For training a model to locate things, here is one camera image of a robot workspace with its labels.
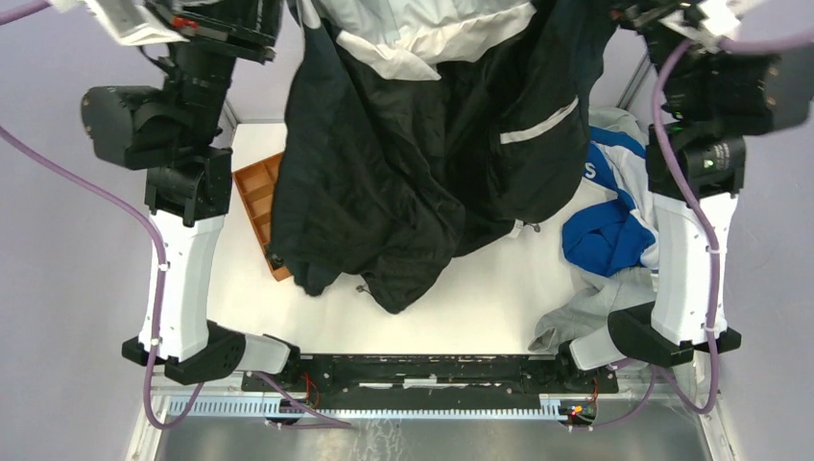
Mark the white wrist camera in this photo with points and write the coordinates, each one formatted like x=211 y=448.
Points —
x=708 y=22
x=125 y=22

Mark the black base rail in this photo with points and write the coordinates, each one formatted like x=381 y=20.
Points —
x=432 y=382

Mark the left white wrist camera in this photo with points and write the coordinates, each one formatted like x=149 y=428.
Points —
x=125 y=22

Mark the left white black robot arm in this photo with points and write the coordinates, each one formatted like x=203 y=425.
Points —
x=169 y=132

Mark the white slotted cable duct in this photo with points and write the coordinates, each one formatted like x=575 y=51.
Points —
x=272 y=407

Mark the blue white jacket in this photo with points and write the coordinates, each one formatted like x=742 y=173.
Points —
x=621 y=232

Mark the grey hoodie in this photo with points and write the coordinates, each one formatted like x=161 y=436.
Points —
x=591 y=306

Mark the grey black zip jacket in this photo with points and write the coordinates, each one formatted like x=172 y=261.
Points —
x=419 y=131

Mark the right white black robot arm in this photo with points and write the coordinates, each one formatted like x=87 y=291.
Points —
x=713 y=91

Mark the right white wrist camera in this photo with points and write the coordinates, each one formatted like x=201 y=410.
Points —
x=708 y=22

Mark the orange compartment tray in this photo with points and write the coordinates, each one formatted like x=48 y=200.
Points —
x=255 y=185

